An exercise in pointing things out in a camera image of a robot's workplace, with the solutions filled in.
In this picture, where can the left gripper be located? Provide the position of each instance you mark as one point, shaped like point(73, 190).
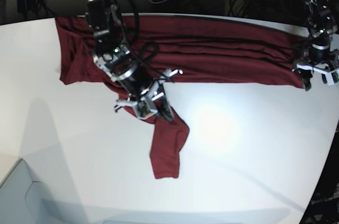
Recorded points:
point(315, 59)

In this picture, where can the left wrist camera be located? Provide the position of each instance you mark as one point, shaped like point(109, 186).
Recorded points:
point(332, 78)

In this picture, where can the dark red t-shirt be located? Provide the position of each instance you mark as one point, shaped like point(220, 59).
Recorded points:
point(207, 50)

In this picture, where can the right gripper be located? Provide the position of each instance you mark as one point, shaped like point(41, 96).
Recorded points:
point(142, 87)

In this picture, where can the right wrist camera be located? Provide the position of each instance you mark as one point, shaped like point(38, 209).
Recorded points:
point(143, 110)

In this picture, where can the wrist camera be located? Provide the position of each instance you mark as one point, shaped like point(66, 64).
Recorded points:
point(143, 110)
point(332, 78)

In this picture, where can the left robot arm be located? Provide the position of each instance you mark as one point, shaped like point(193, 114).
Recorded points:
point(321, 25)

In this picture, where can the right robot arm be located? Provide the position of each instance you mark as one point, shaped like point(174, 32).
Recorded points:
point(114, 56)

